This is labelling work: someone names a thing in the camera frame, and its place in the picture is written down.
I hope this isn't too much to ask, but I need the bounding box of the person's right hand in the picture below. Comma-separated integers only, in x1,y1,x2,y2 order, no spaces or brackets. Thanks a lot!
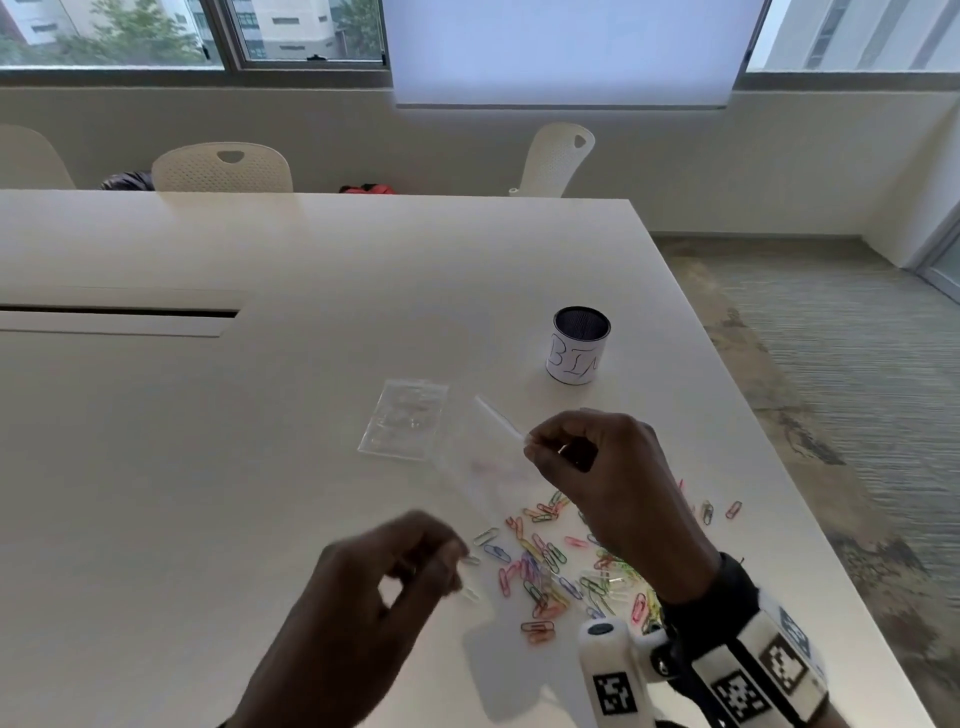
522,408,725,606

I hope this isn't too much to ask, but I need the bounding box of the person's left hand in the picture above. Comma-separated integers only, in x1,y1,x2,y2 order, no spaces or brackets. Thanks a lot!
224,511,471,728

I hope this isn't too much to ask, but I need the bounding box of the white paper cup black rim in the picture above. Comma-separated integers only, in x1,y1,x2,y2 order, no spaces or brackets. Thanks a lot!
545,305,613,386

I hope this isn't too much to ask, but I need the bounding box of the smooth clear plastic bag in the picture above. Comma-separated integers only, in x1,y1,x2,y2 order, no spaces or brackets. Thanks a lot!
431,393,558,528

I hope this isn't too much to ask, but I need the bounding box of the pile of colourful paper clips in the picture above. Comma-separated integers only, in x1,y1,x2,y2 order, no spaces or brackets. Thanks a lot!
458,479,745,646

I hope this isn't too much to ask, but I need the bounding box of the crinkled clear plastic bag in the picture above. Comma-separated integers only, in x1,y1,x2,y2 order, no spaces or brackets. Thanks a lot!
356,378,451,459

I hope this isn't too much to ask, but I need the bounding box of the marker-tagged black wristband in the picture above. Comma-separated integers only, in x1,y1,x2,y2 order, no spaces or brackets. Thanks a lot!
659,551,831,728

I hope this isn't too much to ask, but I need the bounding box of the white perforated chair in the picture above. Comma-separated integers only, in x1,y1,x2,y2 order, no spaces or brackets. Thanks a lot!
0,123,78,191
508,122,597,199
151,142,295,194

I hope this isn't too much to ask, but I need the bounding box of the white table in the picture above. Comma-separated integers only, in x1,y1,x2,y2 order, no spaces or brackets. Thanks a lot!
0,189,935,728

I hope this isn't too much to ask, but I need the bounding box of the frosted glass door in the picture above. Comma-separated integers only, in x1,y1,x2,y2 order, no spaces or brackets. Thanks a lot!
911,217,960,305

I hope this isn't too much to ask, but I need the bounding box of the white roller blind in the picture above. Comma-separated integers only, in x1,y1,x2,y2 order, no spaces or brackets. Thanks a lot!
382,0,774,110

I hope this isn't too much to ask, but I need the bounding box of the window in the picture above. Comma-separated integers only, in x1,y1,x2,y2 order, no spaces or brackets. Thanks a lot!
0,0,391,73
738,0,960,76

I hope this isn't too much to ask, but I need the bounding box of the white cylindrical wrist camera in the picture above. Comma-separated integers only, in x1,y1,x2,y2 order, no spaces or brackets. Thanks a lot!
577,618,670,728

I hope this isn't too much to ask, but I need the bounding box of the table cable slot cover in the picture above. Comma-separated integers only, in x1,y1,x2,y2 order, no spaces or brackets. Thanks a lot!
0,287,249,339

